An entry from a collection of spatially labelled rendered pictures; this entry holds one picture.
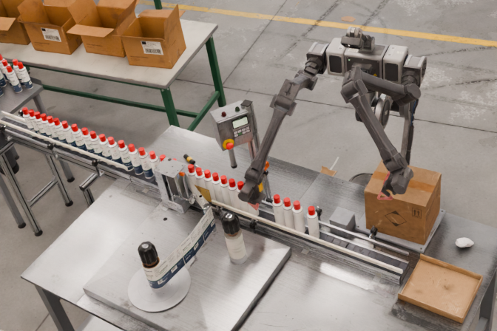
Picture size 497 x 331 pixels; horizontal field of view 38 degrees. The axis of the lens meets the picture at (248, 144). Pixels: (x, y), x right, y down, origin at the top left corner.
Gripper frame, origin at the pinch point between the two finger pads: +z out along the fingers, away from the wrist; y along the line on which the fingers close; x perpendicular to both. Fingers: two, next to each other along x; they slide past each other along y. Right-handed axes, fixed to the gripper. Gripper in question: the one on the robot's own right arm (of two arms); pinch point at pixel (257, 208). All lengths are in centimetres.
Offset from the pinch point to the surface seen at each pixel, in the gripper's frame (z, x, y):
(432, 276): 19, 11, 87
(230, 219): -15.9, -23.4, 2.6
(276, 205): -2.3, 3.8, 9.8
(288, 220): 5.7, 3.8, 15.6
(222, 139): -34.9, 6.0, -17.5
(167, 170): -13, -6, -49
